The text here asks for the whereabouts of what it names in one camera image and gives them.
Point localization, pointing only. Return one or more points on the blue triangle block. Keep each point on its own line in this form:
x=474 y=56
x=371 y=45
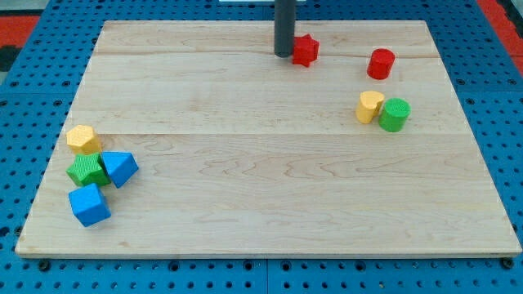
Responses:
x=120 y=166

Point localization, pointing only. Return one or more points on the light wooden board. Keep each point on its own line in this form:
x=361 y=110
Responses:
x=242 y=154

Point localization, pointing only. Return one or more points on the green cylinder block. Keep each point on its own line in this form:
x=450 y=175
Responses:
x=394 y=115

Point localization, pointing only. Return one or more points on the red star block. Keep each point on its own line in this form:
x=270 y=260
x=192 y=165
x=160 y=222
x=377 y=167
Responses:
x=305 y=50

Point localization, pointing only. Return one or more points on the yellow heart block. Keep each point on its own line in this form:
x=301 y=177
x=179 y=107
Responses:
x=369 y=106

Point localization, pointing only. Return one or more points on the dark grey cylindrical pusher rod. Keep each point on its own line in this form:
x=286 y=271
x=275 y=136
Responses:
x=284 y=26

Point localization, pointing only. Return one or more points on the red cylinder block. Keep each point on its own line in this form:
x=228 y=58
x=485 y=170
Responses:
x=380 y=64

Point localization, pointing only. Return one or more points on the green star block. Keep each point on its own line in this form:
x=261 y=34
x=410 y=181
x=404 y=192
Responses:
x=88 y=169

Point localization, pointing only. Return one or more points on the blue cube block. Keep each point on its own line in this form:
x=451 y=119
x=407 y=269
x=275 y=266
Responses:
x=89 y=205

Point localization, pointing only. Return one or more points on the yellow hexagon block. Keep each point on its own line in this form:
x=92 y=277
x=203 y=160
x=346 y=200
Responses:
x=83 y=139

